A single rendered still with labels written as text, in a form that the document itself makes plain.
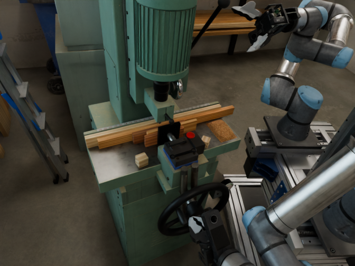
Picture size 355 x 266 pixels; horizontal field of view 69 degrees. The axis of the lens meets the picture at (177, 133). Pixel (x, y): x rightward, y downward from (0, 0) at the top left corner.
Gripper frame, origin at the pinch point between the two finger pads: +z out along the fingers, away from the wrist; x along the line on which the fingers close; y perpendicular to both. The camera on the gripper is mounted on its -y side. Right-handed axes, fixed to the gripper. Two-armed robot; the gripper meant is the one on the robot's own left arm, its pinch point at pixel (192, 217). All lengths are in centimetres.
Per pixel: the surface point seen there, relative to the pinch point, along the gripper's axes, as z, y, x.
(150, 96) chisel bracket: 28.8, -35.6, 2.6
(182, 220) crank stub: 0.7, 0.0, -3.2
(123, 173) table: 21.4, -12.0, -14.4
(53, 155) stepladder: 121, 3, -42
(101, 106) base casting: 73, -30, -10
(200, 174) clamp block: 12.6, -6.5, 11.0
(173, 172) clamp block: 9.9, -11.9, -0.3
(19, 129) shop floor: 195, -8, -68
